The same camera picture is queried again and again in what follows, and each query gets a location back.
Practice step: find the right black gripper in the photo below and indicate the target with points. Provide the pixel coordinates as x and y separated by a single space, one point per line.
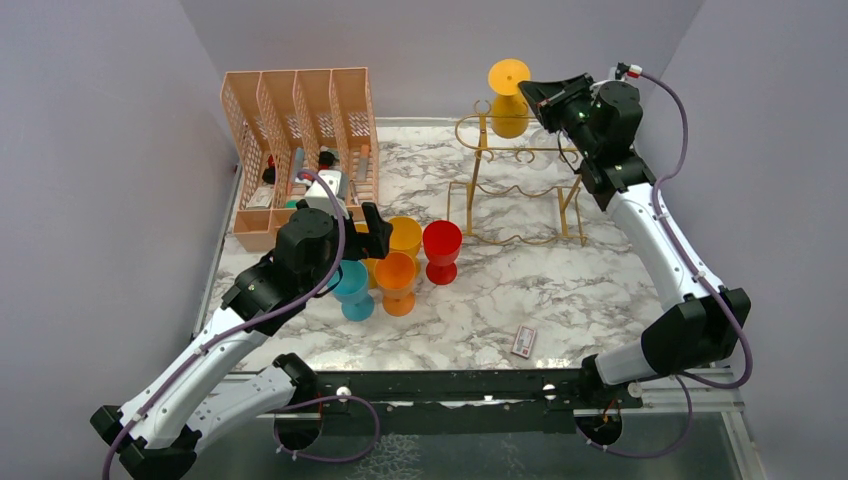
548 98

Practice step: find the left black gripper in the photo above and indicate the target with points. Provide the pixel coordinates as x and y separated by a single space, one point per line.
373 244

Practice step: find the yellow wine glass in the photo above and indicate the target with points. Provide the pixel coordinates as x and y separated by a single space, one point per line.
368 262
406 237
509 99

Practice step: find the orange wine glass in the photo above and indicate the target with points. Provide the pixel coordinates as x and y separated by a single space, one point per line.
395 276

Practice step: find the blue wine glass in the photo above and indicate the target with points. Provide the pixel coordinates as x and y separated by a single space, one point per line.
350 287

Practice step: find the red wine glass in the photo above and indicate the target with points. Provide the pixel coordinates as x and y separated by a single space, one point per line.
442 241

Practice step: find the clear wine glass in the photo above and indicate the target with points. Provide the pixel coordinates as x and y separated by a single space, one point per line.
540 142

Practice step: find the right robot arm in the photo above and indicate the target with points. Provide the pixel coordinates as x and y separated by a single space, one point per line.
702 319

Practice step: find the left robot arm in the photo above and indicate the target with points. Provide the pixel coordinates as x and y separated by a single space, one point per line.
160 432

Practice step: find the red black marker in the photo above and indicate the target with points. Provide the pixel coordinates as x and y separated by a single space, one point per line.
326 160

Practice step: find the peach plastic file organizer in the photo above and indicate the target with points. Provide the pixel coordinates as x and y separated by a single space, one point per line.
280 121

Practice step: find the small red white card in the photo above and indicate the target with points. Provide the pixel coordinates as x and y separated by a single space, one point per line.
523 342

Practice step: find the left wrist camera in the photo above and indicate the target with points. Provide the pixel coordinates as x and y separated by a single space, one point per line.
317 197

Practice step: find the gold wire glass rack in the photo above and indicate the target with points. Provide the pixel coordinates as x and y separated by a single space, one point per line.
473 131

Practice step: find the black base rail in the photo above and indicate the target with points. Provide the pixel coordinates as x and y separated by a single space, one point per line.
445 402

